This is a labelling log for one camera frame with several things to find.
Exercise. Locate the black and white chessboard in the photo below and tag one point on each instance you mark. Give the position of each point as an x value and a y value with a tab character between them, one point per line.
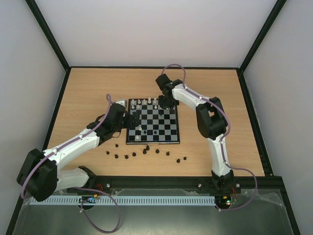
166	125

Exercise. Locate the light blue cable duct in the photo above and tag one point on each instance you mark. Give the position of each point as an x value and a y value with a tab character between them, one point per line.
128	200

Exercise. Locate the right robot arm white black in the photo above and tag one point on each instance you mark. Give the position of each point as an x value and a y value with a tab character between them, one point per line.
211	121

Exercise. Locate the black aluminium rail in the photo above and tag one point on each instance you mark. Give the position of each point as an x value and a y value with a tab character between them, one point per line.
197	184

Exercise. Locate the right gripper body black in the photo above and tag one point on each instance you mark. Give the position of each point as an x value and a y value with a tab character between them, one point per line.
167	103

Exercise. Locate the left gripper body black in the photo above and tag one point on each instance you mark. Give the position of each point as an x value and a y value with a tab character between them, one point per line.
119	126

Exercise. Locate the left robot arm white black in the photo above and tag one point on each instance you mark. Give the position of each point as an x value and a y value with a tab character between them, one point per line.
42	172

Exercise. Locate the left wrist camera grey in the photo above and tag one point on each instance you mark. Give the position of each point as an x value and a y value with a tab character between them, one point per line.
122	102

